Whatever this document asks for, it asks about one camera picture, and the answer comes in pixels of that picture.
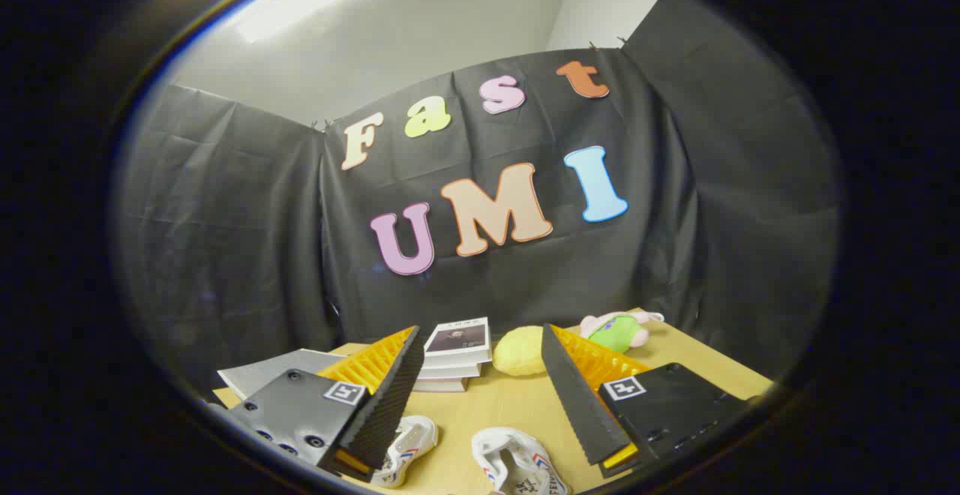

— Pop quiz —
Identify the yellow plush toy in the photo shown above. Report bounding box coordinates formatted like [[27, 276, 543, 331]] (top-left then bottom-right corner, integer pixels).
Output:
[[492, 325, 548, 377]]

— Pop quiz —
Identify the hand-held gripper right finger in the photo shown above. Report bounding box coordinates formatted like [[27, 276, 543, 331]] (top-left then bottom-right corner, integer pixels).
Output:
[[541, 322, 751, 479]]

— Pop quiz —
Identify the white book with portrait cover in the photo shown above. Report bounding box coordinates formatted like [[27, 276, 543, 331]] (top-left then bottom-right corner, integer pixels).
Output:
[[422, 317, 494, 368]]

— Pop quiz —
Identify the pink and green plush toy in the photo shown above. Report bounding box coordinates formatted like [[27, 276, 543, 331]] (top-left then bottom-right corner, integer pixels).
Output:
[[579, 310, 665, 354]]

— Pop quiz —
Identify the grey fabric storage box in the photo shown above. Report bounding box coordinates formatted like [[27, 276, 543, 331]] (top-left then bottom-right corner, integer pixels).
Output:
[[217, 349, 346, 400]]

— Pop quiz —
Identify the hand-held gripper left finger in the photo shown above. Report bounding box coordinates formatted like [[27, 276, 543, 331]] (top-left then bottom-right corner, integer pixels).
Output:
[[225, 325, 426, 483]]

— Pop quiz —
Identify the white canvas shoe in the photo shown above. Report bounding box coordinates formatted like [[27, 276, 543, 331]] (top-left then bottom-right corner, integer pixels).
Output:
[[471, 427, 571, 495], [371, 415, 440, 489]]

